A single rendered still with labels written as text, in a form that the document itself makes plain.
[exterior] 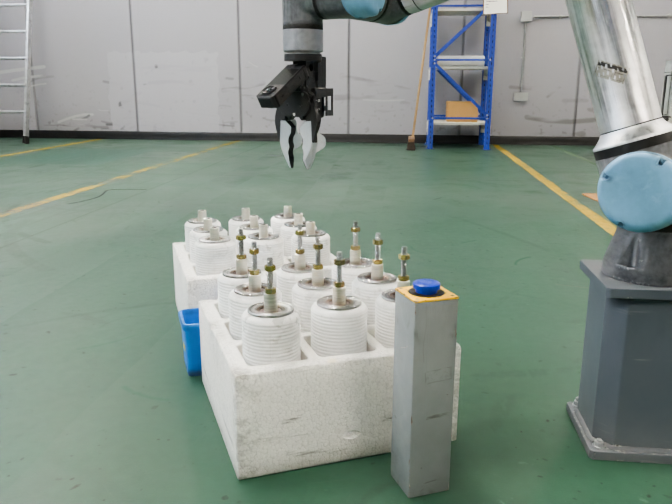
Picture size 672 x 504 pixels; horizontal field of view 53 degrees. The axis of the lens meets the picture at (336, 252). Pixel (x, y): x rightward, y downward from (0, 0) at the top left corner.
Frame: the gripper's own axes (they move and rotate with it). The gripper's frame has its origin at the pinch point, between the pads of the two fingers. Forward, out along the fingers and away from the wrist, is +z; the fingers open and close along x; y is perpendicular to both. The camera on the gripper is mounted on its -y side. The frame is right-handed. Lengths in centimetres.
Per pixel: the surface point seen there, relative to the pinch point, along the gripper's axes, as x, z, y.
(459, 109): 199, 8, 541
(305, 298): -9.8, 22.7, -11.2
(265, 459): -16, 44, -30
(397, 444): -34, 40, -20
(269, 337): -14.1, 24.3, -26.9
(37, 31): 636, -72, 373
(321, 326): -18.3, 24.1, -18.5
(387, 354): -28.0, 28.5, -13.6
